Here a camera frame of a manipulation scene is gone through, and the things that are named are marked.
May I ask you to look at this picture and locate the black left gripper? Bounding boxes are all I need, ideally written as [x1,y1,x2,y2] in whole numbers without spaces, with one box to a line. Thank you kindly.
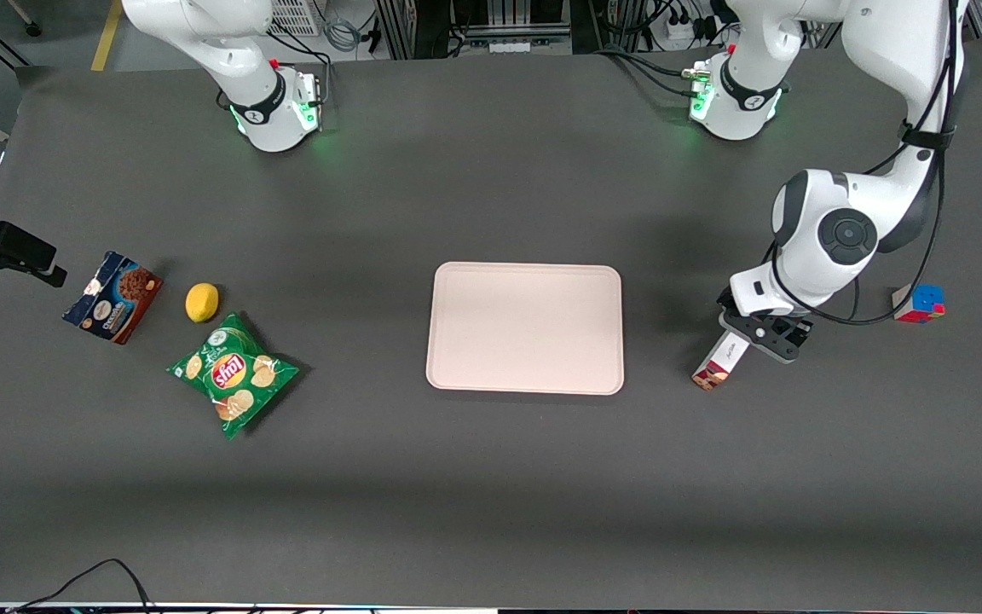
[717,288,814,349]

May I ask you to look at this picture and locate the red plaid cookie box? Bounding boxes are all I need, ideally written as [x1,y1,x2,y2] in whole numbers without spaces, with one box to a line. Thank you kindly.
[691,331,752,391]

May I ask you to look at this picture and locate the blue brown cookie box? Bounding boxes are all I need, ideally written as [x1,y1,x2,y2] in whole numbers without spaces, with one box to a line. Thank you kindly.
[62,251,164,345]

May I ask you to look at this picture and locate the beige plastic tray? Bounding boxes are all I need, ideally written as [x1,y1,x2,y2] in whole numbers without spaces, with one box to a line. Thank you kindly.
[425,262,626,397]

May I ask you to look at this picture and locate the white vented box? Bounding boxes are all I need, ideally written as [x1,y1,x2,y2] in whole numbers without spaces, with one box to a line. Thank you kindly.
[268,0,322,37]

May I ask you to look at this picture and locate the colourful puzzle cube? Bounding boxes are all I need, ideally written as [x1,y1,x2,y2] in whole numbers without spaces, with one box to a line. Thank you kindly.
[892,283,946,324]

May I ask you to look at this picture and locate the yellow lemon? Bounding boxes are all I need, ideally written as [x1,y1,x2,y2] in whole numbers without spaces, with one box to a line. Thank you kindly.
[185,282,221,324]

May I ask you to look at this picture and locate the green chips bag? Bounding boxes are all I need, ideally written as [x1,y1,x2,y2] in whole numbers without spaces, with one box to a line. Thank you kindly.
[166,312,300,441]

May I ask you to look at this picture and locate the white power strip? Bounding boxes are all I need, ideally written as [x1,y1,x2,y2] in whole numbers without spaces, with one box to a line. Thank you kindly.
[660,12,718,49]

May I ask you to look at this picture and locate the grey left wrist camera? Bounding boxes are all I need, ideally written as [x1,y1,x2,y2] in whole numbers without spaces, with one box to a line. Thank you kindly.
[719,310,801,365]

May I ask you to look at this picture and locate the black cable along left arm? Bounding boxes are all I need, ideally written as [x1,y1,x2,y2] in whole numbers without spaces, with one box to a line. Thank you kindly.
[768,0,969,327]

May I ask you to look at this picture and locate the black left arm base cables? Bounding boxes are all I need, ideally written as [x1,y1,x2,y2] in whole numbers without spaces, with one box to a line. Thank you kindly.
[598,47,701,96]

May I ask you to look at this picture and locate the thin black loose cable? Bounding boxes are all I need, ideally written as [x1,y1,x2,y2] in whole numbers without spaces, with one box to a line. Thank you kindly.
[5,558,156,614]

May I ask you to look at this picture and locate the grey coiled cable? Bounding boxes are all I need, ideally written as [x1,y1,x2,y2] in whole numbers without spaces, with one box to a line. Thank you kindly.
[323,14,366,54]

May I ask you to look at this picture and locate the aluminium frame rack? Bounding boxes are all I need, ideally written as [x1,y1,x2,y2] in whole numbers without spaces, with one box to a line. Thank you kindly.
[376,0,621,61]

